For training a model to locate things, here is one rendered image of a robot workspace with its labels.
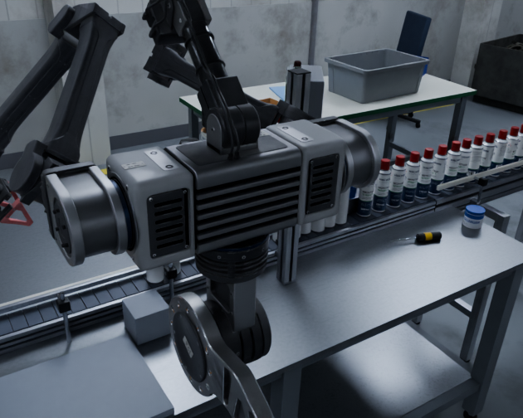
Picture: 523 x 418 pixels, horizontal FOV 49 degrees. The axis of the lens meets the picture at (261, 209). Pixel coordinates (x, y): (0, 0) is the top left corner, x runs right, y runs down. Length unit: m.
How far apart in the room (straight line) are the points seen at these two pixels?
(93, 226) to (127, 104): 4.13
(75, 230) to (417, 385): 1.83
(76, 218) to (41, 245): 1.26
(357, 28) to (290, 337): 4.75
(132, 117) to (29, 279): 3.23
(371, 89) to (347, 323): 2.23
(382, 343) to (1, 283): 1.55
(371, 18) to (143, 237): 5.44
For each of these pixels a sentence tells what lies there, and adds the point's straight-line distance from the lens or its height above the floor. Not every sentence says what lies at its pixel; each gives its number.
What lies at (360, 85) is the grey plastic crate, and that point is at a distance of 3.65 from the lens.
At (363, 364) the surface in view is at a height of 0.22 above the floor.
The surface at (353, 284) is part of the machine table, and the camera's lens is 1.84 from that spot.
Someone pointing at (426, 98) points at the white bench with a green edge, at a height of 0.80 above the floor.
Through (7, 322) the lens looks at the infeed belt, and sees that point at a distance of 1.69.
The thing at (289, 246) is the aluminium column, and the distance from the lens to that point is 1.73.
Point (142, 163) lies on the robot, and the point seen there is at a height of 1.53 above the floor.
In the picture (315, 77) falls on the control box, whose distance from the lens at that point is 1.59.
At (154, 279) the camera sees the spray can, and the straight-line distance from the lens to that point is 1.72.
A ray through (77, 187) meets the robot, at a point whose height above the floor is 1.50.
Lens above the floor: 1.88
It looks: 28 degrees down
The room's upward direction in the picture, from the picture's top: 2 degrees clockwise
